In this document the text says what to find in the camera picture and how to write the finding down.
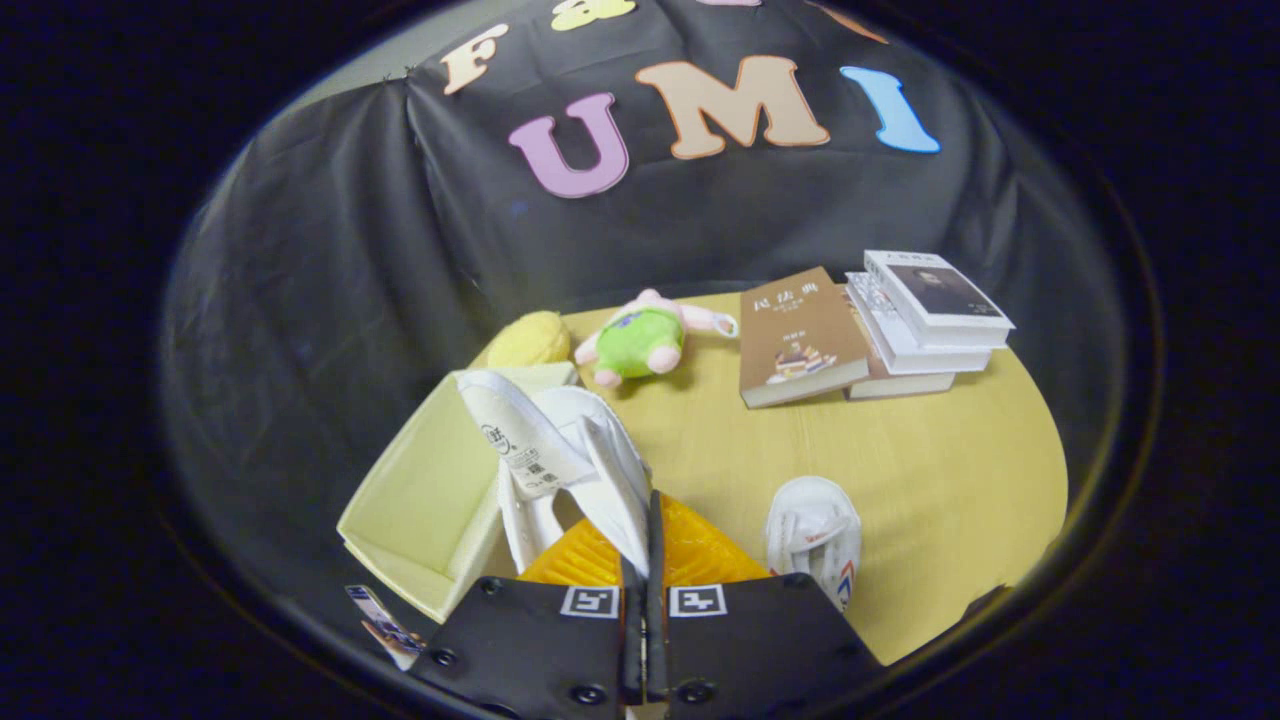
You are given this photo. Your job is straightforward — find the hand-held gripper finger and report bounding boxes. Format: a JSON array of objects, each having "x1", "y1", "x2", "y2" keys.
[
  {"x1": 646, "y1": 488, "x2": 883, "y2": 720},
  {"x1": 408, "y1": 500, "x2": 649, "y2": 720}
]

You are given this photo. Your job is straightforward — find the white canvas shoe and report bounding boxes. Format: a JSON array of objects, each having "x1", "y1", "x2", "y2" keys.
[
  {"x1": 765, "y1": 476, "x2": 863, "y2": 613},
  {"x1": 455, "y1": 370, "x2": 653, "y2": 576}
]

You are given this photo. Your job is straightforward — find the beige fabric storage box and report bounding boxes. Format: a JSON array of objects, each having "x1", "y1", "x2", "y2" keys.
[{"x1": 337, "y1": 362, "x2": 581, "y2": 623}]

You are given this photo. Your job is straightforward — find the small printed card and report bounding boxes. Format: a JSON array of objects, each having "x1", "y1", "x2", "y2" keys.
[{"x1": 345, "y1": 585, "x2": 426, "y2": 671}]

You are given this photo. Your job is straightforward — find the pink and green plush toy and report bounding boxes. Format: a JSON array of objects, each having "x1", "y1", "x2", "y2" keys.
[{"x1": 574, "y1": 288, "x2": 739, "y2": 389}]

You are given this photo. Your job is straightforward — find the yellow plush toy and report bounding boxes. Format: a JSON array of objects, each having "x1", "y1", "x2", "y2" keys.
[{"x1": 487, "y1": 311, "x2": 572, "y2": 368}]

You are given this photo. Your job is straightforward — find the brown cover book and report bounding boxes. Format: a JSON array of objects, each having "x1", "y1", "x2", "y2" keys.
[{"x1": 739, "y1": 266, "x2": 871, "y2": 410}]

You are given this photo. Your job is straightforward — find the thin brown book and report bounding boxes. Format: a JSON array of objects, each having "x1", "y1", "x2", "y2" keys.
[{"x1": 843, "y1": 290, "x2": 956, "y2": 401}]

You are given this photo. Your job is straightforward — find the white book with patterned cover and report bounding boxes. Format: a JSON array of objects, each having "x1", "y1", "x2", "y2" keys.
[{"x1": 845, "y1": 272, "x2": 993, "y2": 376}]

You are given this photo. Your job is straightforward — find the black backdrop cloth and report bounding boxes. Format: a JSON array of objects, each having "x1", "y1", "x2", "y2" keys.
[{"x1": 160, "y1": 0, "x2": 1131, "y2": 641}]

